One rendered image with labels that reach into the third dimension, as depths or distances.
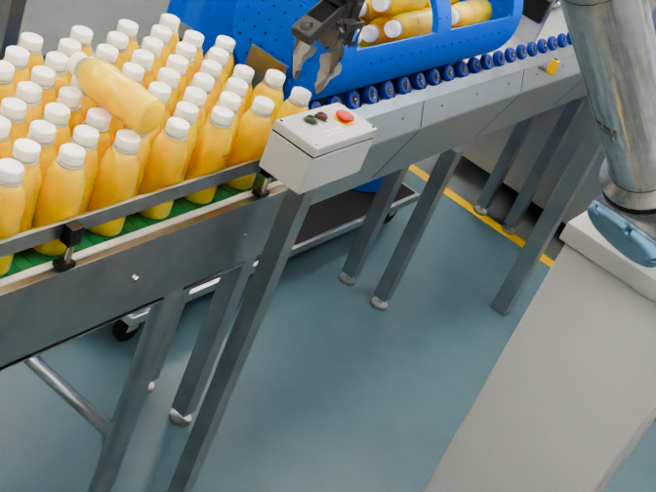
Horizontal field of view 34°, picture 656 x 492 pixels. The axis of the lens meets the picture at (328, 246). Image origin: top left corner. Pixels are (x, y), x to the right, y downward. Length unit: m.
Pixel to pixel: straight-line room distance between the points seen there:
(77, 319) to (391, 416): 1.51
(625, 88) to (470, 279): 2.46
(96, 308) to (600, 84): 0.90
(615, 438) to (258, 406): 1.17
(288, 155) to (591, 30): 0.66
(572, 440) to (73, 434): 1.22
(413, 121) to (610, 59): 1.28
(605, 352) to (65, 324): 0.99
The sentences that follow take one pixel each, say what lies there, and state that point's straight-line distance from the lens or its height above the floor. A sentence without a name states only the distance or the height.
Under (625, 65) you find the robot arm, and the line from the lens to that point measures 1.53.
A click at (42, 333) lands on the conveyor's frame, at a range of 1.80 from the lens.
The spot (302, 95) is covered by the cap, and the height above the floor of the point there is 1.08.
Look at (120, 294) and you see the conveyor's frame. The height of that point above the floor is 0.79.
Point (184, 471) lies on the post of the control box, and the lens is 2.49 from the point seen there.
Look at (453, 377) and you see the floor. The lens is 3.45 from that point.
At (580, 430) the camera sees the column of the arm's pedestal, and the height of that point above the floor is 0.74.
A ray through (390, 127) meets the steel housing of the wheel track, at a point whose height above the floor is 0.87.
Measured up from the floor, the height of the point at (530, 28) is 0.97.
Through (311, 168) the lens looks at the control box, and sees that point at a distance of 1.90.
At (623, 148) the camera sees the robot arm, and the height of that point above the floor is 1.37.
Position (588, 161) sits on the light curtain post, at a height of 0.66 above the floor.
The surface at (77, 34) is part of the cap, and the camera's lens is 2.04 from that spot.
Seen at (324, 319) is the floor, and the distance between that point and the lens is 3.41.
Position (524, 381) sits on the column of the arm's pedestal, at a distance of 2.20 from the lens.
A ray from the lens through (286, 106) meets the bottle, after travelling 2.10.
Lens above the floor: 1.93
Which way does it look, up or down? 31 degrees down
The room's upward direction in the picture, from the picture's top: 24 degrees clockwise
